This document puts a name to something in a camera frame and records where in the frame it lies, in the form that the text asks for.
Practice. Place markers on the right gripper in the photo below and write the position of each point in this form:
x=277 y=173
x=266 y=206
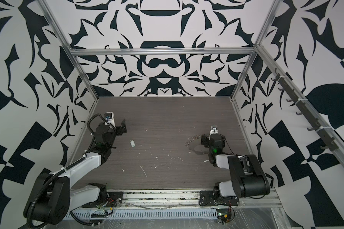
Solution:
x=206 y=140

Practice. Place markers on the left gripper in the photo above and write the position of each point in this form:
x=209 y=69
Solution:
x=118 y=131

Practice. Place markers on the metal key organizer plate with rings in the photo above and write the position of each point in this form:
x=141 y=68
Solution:
x=194 y=145

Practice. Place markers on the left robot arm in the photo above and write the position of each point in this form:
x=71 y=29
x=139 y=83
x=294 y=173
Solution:
x=52 y=196

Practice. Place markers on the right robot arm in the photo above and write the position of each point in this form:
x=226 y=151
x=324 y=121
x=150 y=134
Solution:
x=247 y=178

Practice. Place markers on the small green circuit board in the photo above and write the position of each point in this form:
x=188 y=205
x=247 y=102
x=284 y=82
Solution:
x=225 y=217

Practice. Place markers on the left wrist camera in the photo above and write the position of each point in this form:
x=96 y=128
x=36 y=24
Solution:
x=109 y=116

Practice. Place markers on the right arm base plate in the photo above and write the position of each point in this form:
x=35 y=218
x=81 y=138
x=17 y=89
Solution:
x=209 y=198

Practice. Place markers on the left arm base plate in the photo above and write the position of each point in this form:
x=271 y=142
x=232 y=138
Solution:
x=112 y=199

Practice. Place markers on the white slotted cable duct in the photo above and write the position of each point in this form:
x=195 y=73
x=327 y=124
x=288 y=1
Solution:
x=148 y=214

